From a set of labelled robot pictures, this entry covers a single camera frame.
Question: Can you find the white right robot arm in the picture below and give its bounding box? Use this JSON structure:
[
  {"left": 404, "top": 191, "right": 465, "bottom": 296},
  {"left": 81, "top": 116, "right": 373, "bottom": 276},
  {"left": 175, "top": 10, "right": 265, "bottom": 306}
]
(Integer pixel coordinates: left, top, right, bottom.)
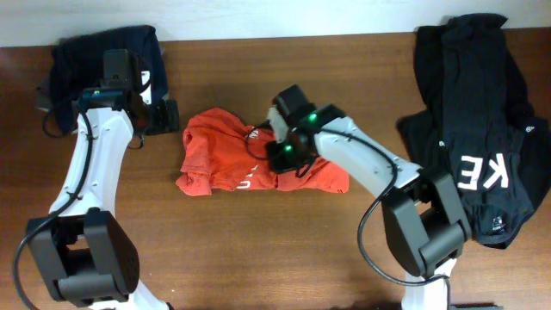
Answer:
[{"left": 265, "top": 104, "right": 472, "bottom": 309}]

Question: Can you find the black t-shirt with white letters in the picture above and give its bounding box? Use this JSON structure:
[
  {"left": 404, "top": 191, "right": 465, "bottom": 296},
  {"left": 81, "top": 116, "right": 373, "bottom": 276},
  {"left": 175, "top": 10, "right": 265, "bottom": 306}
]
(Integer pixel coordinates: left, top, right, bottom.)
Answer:
[{"left": 397, "top": 13, "right": 550, "bottom": 250}]

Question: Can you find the orange t-shirt with white print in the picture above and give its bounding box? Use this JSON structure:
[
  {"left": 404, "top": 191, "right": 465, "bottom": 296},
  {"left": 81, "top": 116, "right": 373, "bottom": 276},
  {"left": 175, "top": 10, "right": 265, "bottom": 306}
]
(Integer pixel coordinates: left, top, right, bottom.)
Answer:
[{"left": 176, "top": 108, "right": 350, "bottom": 196}]

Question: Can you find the folded navy blue garment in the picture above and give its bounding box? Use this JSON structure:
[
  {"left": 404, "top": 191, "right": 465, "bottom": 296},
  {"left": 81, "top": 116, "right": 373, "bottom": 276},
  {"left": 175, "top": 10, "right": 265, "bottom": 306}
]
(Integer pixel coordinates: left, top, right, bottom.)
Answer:
[{"left": 49, "top": 25, "right": 169, "bottom": 133}]

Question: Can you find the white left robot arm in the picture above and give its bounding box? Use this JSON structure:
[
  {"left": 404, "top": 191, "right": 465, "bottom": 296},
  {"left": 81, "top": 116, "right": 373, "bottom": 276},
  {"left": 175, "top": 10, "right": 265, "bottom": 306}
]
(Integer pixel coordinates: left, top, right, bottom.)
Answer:
[{"left": 21, "top": 88, "right": 171, "bottom": 309}]

